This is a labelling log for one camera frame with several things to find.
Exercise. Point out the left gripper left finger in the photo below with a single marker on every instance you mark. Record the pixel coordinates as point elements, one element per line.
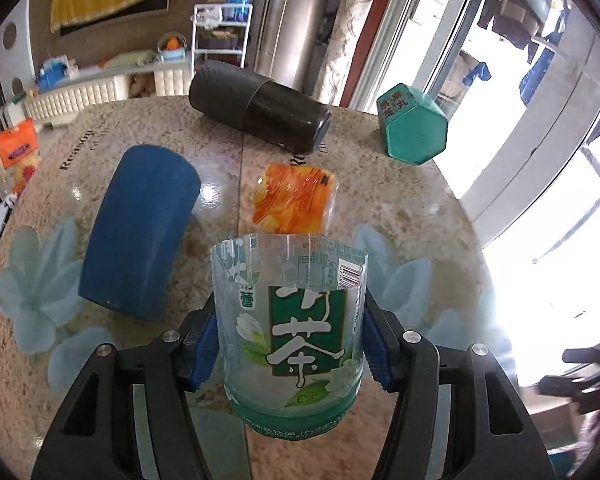
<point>93,434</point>

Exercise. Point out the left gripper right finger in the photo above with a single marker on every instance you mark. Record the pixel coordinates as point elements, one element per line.
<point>491,434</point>

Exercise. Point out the dark blue plastic cup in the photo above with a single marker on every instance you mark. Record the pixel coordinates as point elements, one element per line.
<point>138,230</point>

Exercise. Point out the orange patterned plastic cup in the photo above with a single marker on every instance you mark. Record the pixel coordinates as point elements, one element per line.
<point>292,199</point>

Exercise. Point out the teal hexagonal tin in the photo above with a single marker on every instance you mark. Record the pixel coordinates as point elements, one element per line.
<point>414,127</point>

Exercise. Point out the orange snack bag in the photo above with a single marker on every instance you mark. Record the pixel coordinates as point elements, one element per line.
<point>19,151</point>

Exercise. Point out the black cylindrical tumbler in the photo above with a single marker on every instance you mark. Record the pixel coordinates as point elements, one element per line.
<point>259,106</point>

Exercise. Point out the white tufted tv cabinet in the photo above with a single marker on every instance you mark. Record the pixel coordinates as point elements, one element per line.
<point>63,103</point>

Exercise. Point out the blue box on cabinet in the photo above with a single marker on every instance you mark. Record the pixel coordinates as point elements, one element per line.
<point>51,72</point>

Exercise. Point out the bowl with oranges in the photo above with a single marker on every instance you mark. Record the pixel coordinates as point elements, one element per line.
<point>172,47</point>

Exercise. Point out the beige patterned curtain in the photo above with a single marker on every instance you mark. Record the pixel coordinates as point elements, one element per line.
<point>349,22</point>

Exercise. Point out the silver standing air conditioner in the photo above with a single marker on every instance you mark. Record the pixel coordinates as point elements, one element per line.
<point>287,32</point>

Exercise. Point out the white wire shelf rack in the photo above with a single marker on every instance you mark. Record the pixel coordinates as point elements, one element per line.
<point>220,30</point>

